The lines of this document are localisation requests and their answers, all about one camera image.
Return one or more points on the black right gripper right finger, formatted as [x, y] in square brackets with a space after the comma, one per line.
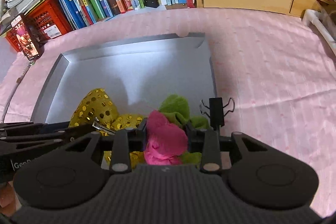
[206, 142]

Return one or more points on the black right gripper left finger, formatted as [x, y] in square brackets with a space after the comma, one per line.
[126, 141]

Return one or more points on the green and pink felt flower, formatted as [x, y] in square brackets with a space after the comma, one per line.
[167, 142]

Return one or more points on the gold sequin bow hair clip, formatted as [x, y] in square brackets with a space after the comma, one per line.
[98, 107]

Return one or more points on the person's left hand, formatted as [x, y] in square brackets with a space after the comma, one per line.
[8, 199]

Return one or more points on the black binder clip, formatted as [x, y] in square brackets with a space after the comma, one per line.
[217, 111]

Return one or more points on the grey cardboard box tray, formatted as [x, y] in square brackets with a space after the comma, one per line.
[138, 75]

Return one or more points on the pink bedspread cloth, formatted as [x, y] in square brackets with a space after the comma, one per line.
[280, 72]

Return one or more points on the smartphone on stand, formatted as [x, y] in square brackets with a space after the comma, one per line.
[26, 38]

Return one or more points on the red plastic crate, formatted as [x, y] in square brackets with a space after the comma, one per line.
[47, 20]

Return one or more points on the white plastic pipe frame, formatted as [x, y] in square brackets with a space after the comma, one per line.
[323, 23]

